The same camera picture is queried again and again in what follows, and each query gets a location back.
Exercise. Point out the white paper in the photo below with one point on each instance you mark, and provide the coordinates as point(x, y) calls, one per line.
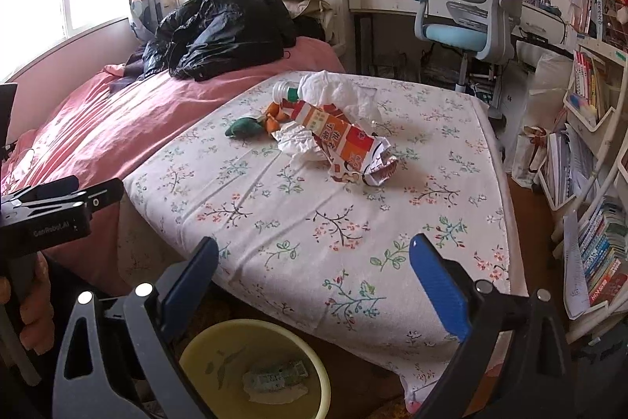
point(297, 144)

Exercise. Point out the stack of lying books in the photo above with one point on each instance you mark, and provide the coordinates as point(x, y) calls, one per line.
point(603, 252)

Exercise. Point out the floral bed sheet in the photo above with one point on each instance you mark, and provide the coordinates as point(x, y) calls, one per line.
point(304, 227)

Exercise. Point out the yellow plastic bin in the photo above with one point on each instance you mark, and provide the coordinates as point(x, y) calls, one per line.
point(211, 350)

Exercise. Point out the black flat panel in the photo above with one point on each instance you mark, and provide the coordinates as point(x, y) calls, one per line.
point(7, 112)

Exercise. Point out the white book rack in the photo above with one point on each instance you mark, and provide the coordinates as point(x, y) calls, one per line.
point(606, 139)

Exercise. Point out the dark green wrapper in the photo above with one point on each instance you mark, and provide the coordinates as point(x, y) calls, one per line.
point(241, 128)

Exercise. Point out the pile of loose papers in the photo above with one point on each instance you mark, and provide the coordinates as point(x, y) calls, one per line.
point(569, 163)

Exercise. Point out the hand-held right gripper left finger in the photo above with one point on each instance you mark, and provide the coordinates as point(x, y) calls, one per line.
point(189, 281)

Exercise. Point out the pink blanket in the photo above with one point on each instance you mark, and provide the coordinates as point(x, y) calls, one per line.
point(122, 119)

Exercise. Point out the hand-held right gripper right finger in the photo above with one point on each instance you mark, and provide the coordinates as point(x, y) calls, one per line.
point(436, 286)

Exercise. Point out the printed tote bag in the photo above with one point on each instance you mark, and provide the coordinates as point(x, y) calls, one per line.
point(527, 159)

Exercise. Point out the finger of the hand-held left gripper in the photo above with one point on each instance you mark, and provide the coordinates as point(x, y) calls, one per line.
point(49, 187)
point(100, 195)

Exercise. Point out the person's left hand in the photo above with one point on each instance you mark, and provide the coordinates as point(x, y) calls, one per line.
point(41, 316)

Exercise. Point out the dark purple cloth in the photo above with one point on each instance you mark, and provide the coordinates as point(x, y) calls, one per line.
point(140, 65)

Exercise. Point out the large white plastic bag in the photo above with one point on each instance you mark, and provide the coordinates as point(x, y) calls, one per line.
point(549, 80)

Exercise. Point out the clear plastic bottle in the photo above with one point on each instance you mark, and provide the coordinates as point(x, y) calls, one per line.
point(282, 92)

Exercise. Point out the green printed packet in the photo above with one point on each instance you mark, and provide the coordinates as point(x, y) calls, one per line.
point(274, 375)

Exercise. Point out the row of upright books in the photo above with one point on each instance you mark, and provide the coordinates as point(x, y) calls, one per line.
point(596, 11)

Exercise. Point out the white tissue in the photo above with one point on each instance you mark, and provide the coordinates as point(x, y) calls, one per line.
point(338, 95)

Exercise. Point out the black puffer jacket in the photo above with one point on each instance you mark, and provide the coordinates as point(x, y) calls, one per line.
point(221, 31)

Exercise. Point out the orange wrapper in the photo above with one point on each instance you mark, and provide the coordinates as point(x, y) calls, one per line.
point(274, 117)

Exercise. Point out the books in rack pocket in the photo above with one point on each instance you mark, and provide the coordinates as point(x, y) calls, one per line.
point(586, 80)

